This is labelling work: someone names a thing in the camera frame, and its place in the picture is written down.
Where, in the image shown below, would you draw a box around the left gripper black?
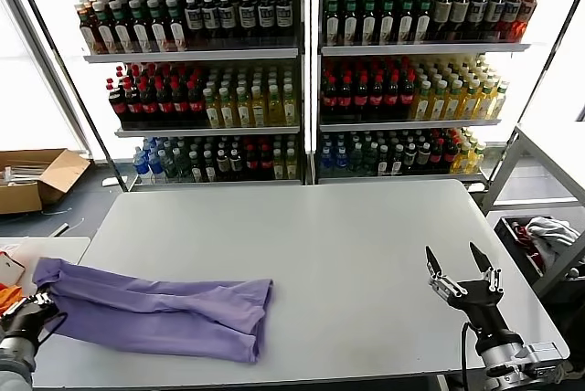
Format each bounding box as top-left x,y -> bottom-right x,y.
0,292 -> 59,346

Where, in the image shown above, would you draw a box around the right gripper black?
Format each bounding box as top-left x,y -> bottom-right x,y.
424,240 -> 522,354

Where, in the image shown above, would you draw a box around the purple t-shirt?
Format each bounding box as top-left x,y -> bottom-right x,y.
31,257 -> 275,365

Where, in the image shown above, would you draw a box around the orange cloth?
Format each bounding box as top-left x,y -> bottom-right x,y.
0,284 -> 24,314

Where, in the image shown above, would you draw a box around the white box orange trim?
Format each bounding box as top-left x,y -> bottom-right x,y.
0,253 -> 27,285

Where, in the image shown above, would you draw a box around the black plastic crate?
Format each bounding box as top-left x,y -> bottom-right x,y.
492,213 -> 585,291

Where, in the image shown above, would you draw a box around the red garment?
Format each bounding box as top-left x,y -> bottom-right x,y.
510,220 -> 548,269

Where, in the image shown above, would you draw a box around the grey white garment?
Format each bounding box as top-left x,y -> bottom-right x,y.
523,216 -> 580,250

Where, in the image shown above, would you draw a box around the brown cardboard box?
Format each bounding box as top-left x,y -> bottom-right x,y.
0,147 -> 91,216

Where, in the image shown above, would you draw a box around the clear packets in carton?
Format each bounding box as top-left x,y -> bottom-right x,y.
0,160 -> 47,187

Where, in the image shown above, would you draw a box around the dark bottle red cap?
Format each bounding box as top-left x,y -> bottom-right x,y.
442,134 -> 458,174
430,137 -> 445,174

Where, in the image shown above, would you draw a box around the dark drink bottle white cap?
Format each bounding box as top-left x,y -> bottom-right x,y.
228,142 -> 243,180
403,142 -> 418,175
376,143 -> 391,176
389,143 -> 405,176
202,149 -> 218,183
189,149 -> 205,183
416,141 -> 431,175
215,142 -> 230,181

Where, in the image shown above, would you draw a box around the green tea bottle white cap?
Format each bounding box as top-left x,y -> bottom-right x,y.
162,147 -> 178,181
363,142 -> 378,176
348,142 -> 365,177
175,148 -> 192,182

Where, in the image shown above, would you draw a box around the blue label water bottle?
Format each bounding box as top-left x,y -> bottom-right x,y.
319,143 -> 334,177
333,143 -> 349,177
146,148 -> 165,181
132,146 -> 148,177

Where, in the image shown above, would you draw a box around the cola bottle red cap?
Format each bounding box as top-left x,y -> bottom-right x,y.
243,143 -> 260,181
122,79 -> 144,130
383,70 -> 400,120
170,79 -> 189,127
352,72 -> 369,120
186,79 -> 206,127
399,70 -> 416,119
107,78 -> 129,130
367,71 -> 385,120
336,73 -> 354,121
321,73 -> 338,121
139,79 -> 159,128
154,79 -> 174,128
258,143 -> 274,181

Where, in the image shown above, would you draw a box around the grey metal shelf rack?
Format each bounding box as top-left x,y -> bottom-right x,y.
310,0 -> 566,185
45,0 -> 306,194

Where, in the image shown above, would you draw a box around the dark tea bottle green band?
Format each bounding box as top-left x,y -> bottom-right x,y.
323,0 -> 342,45
413,0 -> 433,44
359,0 -> 378,45
378,0 -> 397,45
341,0 -> 360,45
396,0 -> 415,45

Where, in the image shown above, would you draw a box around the dark bottle beige label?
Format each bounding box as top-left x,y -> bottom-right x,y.
431,0 -> 453,43
450,0 -> 472,42

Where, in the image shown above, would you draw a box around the dark drink bottle square label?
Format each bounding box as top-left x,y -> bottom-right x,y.
236,0 -> 256,44
466,0 -> 488,41
255,0 -> 275,43
202,0 -> 220,47
484,0 -> 504,40
274,0 -> 293,42
185,0 -> 204,48
498,0 -> 520,40
218,0 -> 238,45

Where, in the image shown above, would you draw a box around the red drink bottle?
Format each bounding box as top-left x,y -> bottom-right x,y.
514,0 -> 539,40

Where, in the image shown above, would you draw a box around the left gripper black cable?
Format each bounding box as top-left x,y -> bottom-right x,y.
38,312 -> 69,346

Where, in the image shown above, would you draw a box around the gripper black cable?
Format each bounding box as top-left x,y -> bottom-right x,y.
38,312 -> 69,346
458,321 -> 481,391

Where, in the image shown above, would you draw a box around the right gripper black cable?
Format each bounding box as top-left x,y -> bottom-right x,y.
458,321 -> 481,391

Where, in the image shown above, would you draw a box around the grey metal cart frame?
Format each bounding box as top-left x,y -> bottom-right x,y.
532,226 -> 585,303

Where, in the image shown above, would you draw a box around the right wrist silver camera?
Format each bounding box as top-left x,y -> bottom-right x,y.
516,340 -> 572,383

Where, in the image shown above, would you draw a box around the grey diagonal window post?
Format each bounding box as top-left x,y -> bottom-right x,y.
0,0 -> 129,192
0,0 -> 92,154
484,0 -> 585,185

